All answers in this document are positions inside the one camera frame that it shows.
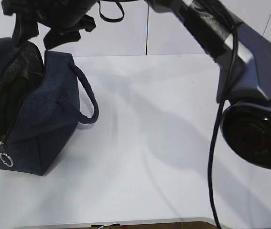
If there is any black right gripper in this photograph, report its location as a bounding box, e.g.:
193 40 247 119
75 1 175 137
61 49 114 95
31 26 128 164
1 0 97 50

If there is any green cucumber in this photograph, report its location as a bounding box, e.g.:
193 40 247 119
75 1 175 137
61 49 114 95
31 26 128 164
0 77 29 135

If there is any dark navy fabric lunch bag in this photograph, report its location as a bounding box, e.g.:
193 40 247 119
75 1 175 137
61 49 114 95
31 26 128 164
0 38 99 176

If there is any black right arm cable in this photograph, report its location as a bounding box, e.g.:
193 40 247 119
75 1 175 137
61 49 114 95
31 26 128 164
206 0 241 229

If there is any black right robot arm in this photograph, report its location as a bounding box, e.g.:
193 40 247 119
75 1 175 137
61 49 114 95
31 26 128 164
1 0 271 170

